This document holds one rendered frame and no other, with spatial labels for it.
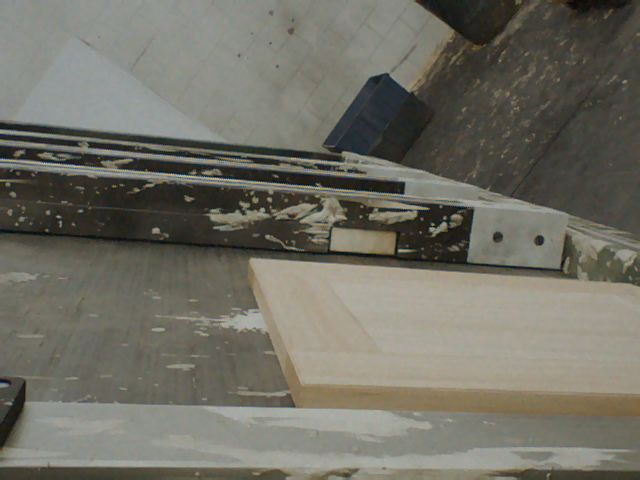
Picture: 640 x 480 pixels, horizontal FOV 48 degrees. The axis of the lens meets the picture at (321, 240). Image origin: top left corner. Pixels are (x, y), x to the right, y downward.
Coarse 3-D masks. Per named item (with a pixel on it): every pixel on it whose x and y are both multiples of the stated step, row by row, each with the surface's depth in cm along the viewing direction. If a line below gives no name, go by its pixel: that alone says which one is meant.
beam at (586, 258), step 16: (352, 160) 201; (384, 160) 209; (432, 176) 162; (480, 192) 133; (592, 224) 100; (576, 240) 87; (592, 240) 84; (576, 256) 87; (592, 256) 83; (608, 256) 80; (624, 256) 78; (576, 272) 86; (592, 272) 83; (608, 272) 80; (624, 272) 77
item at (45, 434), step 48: (48, 432) 25; (96, 432) 25; (144, 432) 26; (192, 432) 26; (240, 432) 27; (288, 432) 27; (336, 432) 27; (384, 432) 28; (432, 432) 28; (480, 432) 29; (528, 432) 29; (576, 432) 30; (624, 432) 31
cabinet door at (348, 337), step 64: (320, 320) 50; (384, 320) 53; (448, 320) 54; (512, 320) 57; (576, 320) 59; (320, 384) 38; (384, 384) 39; (448, 384) 40; (512, 384) 41; (576, 384) 42
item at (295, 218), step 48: (0, 192) 75; (48, 192) 76; (96, 192) 77; (144, 192) 78; (192, 192) 79; (240, 192) 80; (288, 192) 81; (336, 192) 84; (192, 240) 80; (240, 240) 81; (288, 240) 82; (432, 240) 85; (480, 240) 86; (528, 240) 88
